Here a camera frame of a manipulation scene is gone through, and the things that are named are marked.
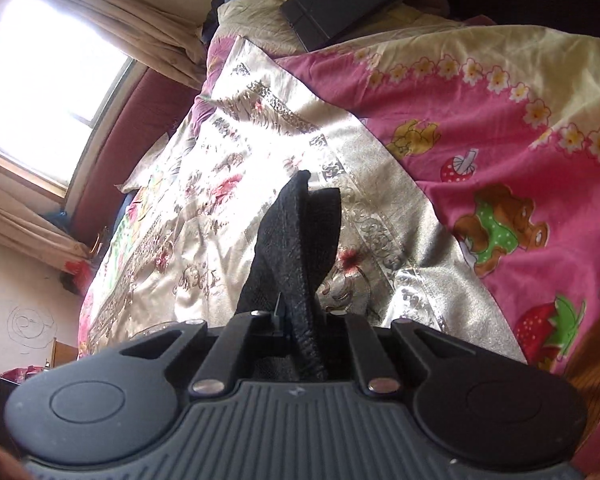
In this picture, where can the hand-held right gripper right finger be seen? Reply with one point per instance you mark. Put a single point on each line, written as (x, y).
(355, 327)

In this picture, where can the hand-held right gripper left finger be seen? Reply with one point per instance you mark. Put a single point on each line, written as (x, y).
(250, 327)

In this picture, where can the dark checked pants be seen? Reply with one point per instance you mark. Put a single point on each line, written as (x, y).
(290, 245)

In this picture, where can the cream satin floral bedspread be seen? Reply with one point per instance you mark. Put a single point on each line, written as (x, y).
(205, 210)

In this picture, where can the red bag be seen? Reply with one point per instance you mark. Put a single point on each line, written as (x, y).
(77, 277)

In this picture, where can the white pillow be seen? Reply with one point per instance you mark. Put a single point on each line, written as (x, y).
(145, 165)

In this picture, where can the maroon padded headboard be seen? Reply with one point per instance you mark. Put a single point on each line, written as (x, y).
(125, 150)

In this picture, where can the blue plastic bag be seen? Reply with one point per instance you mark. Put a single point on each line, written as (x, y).
(56, 220)

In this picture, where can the pink cartoon print bedsheet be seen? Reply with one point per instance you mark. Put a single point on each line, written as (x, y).
(480, 135)

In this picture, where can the pink cloth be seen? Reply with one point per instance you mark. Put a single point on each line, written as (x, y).
(22, 375)

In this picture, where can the beige floral curtain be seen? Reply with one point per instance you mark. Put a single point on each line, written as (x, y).
(130, 15)
(25, 225)

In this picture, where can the window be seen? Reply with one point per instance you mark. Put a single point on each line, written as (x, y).
(50, 85)

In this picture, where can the black flat case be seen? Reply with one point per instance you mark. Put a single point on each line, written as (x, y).
(340, 5)

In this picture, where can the pile of dark clothes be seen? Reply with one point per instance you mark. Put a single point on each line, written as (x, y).
(225, 0)

